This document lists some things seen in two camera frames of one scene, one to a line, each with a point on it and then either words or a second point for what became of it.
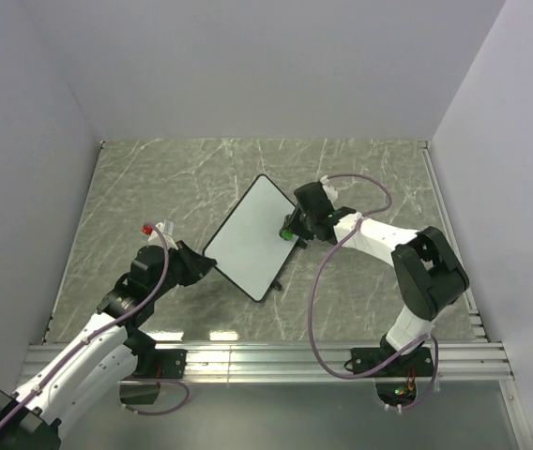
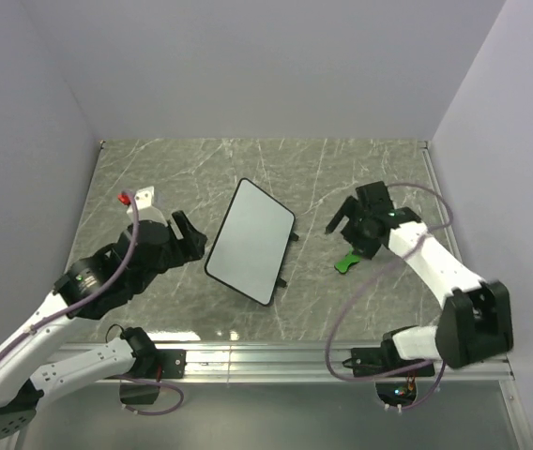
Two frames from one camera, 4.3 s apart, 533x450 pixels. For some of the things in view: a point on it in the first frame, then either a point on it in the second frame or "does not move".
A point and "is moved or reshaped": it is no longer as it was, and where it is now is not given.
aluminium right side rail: (469, 297) does not move
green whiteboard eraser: (286, 232) to (343, 265)
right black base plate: (418, 364) does not move
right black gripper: (295, 214) to (366, 248)
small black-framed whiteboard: (248, 247) is moved or reshaped
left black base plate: (161, 364) does not move
